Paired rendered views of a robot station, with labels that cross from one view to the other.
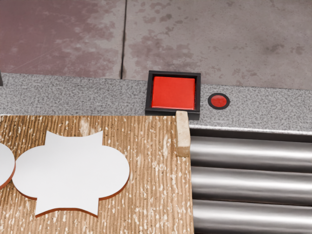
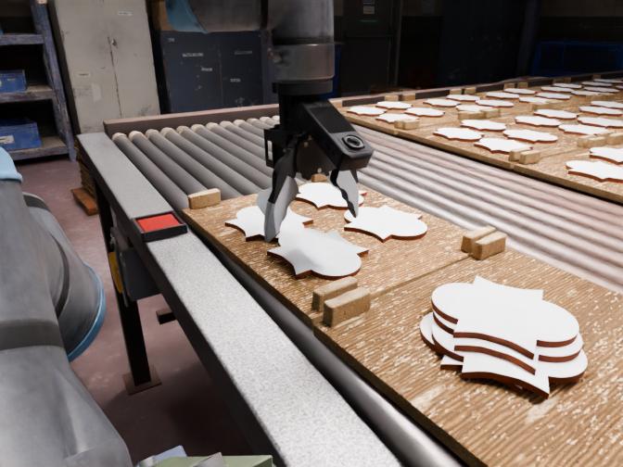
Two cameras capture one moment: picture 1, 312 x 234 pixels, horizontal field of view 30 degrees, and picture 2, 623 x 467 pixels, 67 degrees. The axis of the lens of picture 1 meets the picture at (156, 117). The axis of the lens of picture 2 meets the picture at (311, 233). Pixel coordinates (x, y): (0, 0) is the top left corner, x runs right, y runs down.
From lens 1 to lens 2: 109 cm
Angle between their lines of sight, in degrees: 89
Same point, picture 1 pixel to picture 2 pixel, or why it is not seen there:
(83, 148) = (247, 221)
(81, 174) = not seen: hidden behind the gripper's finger
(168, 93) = (160, 223)
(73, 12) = not seen: outside the picture
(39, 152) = not seen: hidden behind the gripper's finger
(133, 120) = (202, 221)
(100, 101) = (185, 250)
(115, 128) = (215, 224)
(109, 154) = (242, 214)
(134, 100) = (172, 240)
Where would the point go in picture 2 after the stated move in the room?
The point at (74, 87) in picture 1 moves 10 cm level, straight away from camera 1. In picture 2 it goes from (177, 266) to (111, 291)
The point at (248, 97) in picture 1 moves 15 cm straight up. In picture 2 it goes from (139, 210) to (126, 132)
